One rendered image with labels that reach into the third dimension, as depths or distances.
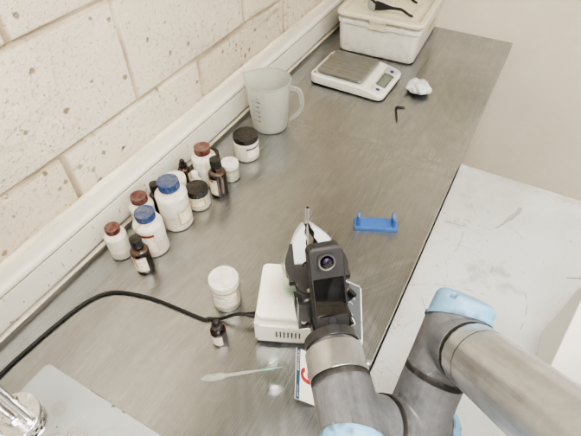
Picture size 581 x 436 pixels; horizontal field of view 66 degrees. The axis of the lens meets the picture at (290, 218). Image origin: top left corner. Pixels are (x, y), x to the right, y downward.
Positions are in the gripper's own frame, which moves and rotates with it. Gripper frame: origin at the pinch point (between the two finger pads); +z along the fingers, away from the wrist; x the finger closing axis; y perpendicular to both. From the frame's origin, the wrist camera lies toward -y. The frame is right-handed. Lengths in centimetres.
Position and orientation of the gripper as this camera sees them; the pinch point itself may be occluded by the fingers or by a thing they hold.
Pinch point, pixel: (307, 226)
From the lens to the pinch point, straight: 71.0
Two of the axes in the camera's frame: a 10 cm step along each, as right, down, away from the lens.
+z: -1.5, -7.1, 6.9
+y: 0.0, 7.0, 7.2
